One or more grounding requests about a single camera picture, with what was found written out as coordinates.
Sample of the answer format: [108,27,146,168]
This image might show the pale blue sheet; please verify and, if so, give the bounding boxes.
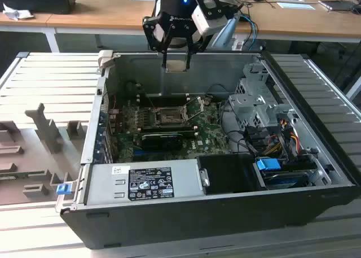
[277,2,317,11]

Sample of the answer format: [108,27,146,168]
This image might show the grey parts rack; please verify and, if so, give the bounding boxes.
[0,102,88,207]

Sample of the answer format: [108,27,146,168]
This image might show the crumpled white paper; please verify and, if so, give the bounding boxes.
[2,2,35,21]

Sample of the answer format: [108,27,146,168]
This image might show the beige case latch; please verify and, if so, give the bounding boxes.
[98,50,114,69]

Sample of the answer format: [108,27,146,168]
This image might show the grey tablet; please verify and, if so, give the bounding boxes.
[318,0,358,12]

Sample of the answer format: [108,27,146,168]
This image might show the green RAM stick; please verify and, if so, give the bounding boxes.
[0,170,46,180]

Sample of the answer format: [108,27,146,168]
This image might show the CPU socket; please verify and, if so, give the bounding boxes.
[147,105,190,128]

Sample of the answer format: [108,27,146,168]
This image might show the grey power supply unit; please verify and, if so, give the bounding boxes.
[86,159,204,207]

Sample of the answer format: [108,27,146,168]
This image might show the metal socket cover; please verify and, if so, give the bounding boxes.
[183,95,205,122]

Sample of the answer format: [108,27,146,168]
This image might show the green motherboard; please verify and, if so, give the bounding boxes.
[108,95,235,164]

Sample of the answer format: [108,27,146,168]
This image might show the orange wire bundle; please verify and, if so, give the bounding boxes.
[265,143,284,156]

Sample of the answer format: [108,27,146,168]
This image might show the yellow red wire bundle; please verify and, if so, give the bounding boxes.
[290,129,301,153]

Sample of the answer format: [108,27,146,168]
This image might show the blue expansion slot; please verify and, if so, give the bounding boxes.
[132,147,159,160]

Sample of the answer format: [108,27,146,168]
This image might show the black cable bundle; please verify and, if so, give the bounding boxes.
[219,99,273,159]

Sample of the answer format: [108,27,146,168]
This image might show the thin black fan cable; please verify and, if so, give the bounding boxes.
[208,84,230,100]

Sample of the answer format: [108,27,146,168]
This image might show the black RAM slot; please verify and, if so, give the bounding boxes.
[137,91,190,97]
[140,128,196,133]
[140,122,195,126]
[140,124,197,130]
[139,95,189,100]
[137,98,190,103]
[139,101,189,106]

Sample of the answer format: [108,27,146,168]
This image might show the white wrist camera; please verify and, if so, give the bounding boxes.
[191,0,228,36]

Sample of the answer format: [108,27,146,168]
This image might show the black camera bracket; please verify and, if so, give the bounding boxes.
[142,15,164,52]

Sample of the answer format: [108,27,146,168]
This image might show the blue disk carrier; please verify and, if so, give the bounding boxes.
[255,158,282,173]

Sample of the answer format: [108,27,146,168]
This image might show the black graphics card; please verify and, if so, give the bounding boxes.
[140,133,183,152]

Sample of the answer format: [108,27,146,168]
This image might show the pale blue teach pendant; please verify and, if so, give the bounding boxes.
[210,14,241,50]

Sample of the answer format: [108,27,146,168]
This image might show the thin blue cable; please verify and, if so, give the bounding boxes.
[239,14,259,51]

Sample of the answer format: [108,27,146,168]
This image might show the wooden desk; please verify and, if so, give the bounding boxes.
[0,0,361,54]

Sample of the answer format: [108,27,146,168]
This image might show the hard disk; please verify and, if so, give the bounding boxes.
[258,169,310,190]

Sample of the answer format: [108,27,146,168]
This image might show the silver CPU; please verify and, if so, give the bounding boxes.
[165,59,188,73]

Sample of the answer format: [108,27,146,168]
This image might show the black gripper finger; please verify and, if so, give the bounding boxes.
[161,23,177,70]
[184,29,211,72]

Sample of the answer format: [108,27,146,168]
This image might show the grey metal disk bay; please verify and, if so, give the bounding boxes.
[227,60,300,134]

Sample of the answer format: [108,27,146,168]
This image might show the black PC case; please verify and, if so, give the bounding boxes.
[55,50,361,250]

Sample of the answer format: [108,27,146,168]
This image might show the thin red wire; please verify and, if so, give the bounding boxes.
[109,95,120,113]

